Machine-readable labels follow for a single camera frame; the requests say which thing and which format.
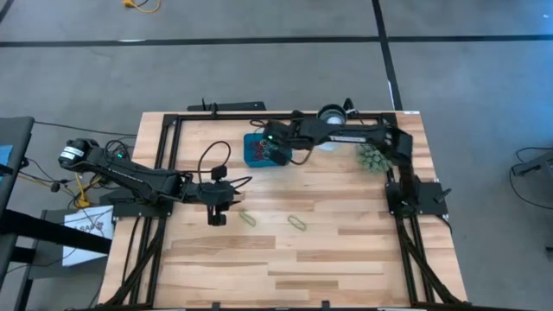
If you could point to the green rubber band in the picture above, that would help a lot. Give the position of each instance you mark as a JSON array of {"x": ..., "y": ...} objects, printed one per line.
[
  {"x": 249, "y": 219},
  {"x": 298, "y": 224}
]

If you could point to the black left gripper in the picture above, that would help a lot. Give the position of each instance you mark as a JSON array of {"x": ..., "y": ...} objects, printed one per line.
[{"x": 216, "y": 193}]

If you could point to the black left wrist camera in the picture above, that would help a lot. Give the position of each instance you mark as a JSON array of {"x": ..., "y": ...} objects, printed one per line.
[{"x": 219, "y": 173}]

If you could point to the black bar with antenna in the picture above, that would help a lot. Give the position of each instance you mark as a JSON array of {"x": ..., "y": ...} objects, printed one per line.
[{"x": 242, "y": 105}]

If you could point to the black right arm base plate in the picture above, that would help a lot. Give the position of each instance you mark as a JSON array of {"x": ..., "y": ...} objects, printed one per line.
[{"x": 432, "y": 198}]

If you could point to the black metal table frame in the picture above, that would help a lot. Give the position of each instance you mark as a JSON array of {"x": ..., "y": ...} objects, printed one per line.
[{"x": 194, "y": 116}]

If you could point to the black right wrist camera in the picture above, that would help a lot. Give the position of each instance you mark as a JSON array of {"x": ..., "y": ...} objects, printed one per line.
[{"x": 281, "y": 157}]

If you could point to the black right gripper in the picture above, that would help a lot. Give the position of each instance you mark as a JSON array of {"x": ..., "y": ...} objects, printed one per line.
[{"x": 278, "y": 135}]

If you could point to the blue item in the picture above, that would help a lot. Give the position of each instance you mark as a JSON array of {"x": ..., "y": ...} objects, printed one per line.
[{"x": 5, "y": 157}]

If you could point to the white cup with ball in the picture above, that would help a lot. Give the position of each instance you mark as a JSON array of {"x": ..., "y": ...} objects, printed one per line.
[{"x": 330, "y": 110}]

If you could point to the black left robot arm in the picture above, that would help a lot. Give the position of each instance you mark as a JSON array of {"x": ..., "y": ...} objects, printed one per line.
[{"x": 129, "y": 177}]

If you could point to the green potted plant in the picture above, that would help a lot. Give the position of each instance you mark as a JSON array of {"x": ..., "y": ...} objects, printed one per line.
[{"x": 371, "y": 160}]

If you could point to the white paper sheet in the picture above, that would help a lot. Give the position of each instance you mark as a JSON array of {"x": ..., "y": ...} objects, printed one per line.
[{"x": 93, "y": 216}]

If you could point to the black beam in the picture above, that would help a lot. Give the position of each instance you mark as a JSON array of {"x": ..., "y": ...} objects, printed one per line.
[{"x": 43, "y": 231}]

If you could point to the red rubber band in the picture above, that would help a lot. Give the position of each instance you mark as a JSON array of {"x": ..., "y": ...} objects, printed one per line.
[{"x": 257, "y": 151}]

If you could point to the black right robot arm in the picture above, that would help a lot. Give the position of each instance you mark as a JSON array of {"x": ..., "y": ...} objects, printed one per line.
[{"x": 354, "y": 136}]

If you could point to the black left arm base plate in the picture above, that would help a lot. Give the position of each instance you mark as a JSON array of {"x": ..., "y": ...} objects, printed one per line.
[{"x": 129, "y": 209}]

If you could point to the teal plastic bin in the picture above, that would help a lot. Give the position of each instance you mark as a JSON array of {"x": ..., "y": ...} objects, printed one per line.
[{"x": 246, "y": 138}]

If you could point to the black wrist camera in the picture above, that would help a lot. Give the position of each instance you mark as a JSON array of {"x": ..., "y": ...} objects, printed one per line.
[
  {"x": 219, "y": 173},
  {"x": 281, "y": 157}
]

